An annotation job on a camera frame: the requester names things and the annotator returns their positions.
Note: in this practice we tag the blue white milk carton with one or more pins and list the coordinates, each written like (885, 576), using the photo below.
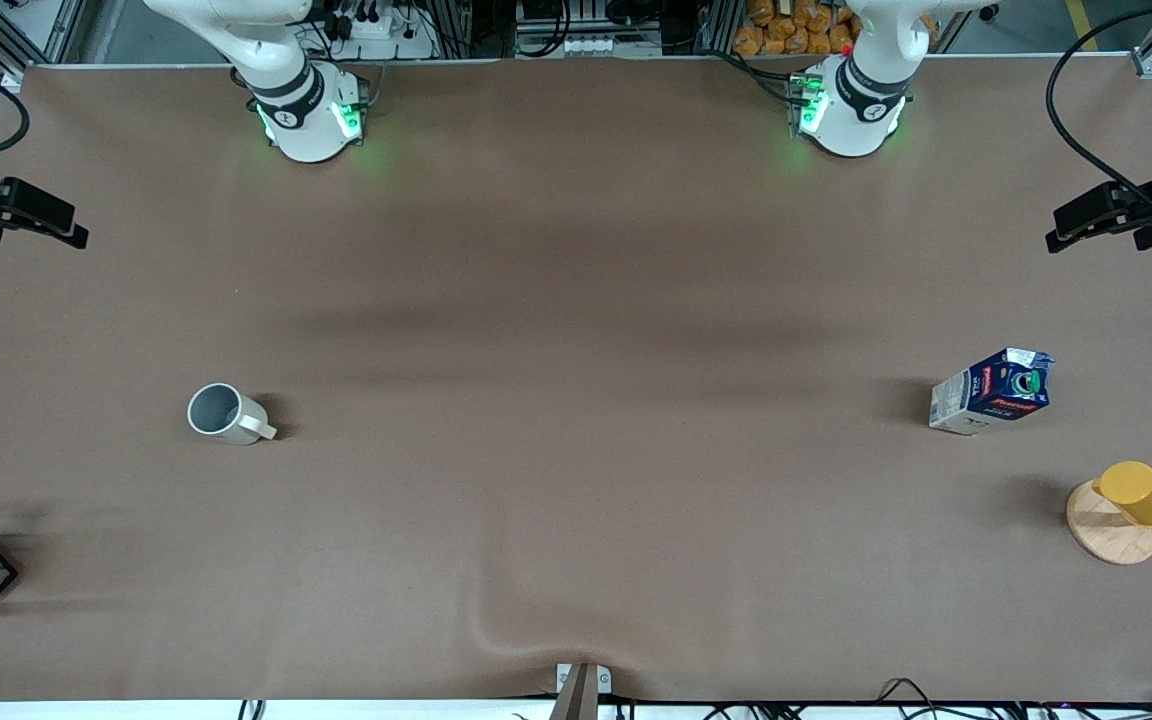
(981, 398)

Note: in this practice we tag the white ceramic mug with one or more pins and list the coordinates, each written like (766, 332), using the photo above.
(226, 418)

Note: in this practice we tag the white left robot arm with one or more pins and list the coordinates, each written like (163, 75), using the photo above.
(851, 120)

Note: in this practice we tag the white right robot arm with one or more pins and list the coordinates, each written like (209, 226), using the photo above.
(301, 120)

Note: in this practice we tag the yellow plastic cup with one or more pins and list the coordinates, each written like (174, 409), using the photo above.
(1141, 493)

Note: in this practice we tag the wooden cup stand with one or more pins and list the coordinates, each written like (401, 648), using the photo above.
(1106, 540)

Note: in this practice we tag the orange snack pile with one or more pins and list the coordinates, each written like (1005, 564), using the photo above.
(786, 30)

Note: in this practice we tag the white power strip with plugs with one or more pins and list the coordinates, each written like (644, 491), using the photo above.
(386, 35)

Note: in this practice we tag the long white power strip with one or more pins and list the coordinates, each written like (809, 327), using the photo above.
(596, 45)

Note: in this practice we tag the black equipment box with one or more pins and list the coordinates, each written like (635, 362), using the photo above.
(556, 12)

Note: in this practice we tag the brown table cover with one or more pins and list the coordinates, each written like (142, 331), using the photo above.
(576, 520)

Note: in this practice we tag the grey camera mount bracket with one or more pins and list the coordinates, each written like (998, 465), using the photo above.
(581, 690)

